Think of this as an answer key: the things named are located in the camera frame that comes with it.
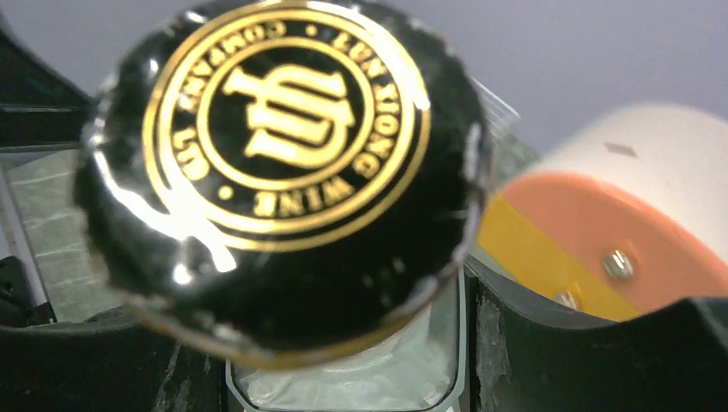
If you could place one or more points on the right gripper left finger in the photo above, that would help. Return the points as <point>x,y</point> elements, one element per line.
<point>107,363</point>

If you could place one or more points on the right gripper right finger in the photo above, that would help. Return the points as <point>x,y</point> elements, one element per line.
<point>528,353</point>

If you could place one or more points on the aluminium rail frame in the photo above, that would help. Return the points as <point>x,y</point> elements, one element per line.
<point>24,299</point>

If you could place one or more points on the cream drawer cabinet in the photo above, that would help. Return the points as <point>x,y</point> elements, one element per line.
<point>626,217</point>

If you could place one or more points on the clear bottle black-gold label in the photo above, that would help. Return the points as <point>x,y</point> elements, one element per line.
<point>293,186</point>

